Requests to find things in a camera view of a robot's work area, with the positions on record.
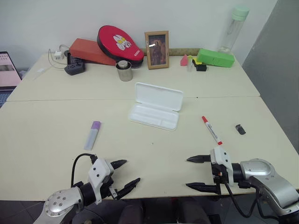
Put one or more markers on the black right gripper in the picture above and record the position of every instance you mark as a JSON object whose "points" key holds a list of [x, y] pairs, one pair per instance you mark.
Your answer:
{"points": [[218, 173]]}

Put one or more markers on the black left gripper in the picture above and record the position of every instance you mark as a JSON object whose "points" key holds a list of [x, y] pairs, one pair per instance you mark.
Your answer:
{"points": [[106, 184]]}

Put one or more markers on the white open pencil case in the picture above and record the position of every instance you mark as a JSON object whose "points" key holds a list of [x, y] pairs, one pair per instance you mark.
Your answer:
{"points": [[155, 109]]}

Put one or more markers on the red paddle case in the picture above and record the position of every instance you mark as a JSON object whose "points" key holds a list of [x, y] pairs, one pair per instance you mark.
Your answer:
{"points": [[116, 43]]}

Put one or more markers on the red and white marker pen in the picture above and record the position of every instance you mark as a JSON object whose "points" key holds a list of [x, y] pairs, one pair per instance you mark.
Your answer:
{"points": [[212, 130]]}

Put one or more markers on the purple capped highlighter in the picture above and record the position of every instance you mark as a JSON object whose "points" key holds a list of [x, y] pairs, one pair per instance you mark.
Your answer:
{"points": [[91, 135]]}

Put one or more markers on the small black clip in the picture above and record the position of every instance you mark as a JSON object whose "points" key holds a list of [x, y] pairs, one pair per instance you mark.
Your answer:
{"points": [[240, 129]]}

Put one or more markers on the round metal tin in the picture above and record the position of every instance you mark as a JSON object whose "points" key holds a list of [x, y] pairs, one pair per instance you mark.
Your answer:
{"points": [[124, 72]]}

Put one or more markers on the small black charger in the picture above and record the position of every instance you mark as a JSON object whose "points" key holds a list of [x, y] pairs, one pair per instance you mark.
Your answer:
{"points": [[201, 67]]}

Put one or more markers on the small clear tube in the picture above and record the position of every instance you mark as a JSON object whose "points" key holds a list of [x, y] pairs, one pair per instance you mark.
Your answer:
{"points": [[189, 65]]}

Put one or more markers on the small yellow item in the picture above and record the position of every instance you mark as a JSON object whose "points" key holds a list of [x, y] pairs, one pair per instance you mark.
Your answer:
{"points": [[197, 61]]}

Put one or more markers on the pink triangular item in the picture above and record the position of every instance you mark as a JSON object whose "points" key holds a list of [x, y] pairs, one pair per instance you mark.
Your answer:
{"points": [[184, 61]]}

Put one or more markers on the green rectangular box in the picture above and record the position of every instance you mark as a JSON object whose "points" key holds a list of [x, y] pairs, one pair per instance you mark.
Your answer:
{"points": [[215, 58]]}

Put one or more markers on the dark grey power adapter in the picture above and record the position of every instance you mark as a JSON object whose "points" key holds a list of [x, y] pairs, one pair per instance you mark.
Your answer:
{"points": [[74, 68]]}

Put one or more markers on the red-orange rectangular box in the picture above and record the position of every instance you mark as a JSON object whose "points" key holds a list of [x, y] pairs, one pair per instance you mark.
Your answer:
{"points": [[86, 49]]}

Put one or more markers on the white charger plug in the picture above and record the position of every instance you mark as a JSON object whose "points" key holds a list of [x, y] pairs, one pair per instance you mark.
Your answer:
{"points": [[58, 55]]}

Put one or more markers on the clear bottle with green lid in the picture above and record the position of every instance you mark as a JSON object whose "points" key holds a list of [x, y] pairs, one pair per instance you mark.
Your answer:
{"points": [[230, 32]]}

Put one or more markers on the open laptop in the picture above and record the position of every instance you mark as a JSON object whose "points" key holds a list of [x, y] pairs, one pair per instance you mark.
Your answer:
{"points": [[7, 70]]}

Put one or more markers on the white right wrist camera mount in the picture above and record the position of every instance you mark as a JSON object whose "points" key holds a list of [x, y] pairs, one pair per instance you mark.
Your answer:
{"points": [[220, 156]]}

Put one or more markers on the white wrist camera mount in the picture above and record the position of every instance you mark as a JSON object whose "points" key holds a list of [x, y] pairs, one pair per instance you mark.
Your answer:
{"points": [[99, 171], [220, 156]]}

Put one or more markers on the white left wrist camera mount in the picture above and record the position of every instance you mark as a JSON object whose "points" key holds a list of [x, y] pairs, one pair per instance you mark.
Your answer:
{"points": [[99, 171]]}

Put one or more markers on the wooden picture frame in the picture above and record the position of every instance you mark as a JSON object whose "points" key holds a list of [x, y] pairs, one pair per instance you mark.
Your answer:
{"points": [[157, 50]]}

